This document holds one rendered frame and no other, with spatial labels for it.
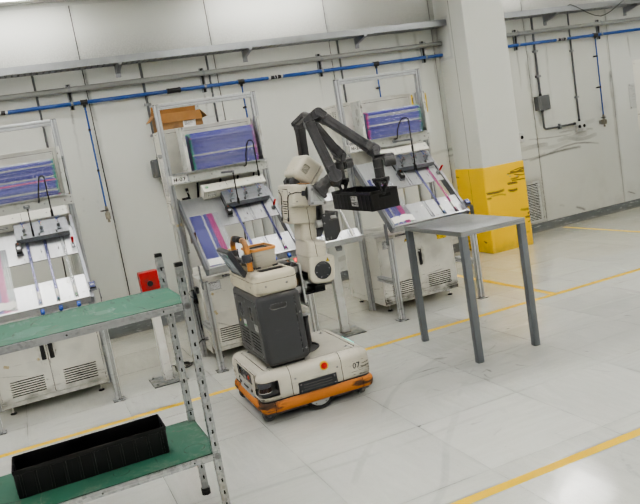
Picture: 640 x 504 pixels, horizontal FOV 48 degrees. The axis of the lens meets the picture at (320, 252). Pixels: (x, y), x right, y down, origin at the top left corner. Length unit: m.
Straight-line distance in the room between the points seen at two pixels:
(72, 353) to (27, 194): 1.12
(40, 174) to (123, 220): 1.72
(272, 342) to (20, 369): 1.97
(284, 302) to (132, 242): 3.14
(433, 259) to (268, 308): 2.43
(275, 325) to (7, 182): 2.22
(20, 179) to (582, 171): 6.36
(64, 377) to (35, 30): 3.11
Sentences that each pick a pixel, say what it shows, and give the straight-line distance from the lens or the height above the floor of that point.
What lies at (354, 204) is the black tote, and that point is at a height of 1.05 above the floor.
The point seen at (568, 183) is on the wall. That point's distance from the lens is 9.06.
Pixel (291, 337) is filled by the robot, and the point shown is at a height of 0.43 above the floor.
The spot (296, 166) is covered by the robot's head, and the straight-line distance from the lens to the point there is 4.12.
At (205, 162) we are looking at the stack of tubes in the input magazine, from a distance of 5.47.
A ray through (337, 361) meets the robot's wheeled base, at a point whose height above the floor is 0.24.
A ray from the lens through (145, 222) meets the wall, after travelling 6.88.
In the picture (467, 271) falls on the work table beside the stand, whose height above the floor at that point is 0.56.
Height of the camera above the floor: 1.45
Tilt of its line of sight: 9 degrees down
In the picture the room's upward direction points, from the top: 10 degrees counter-clockwise
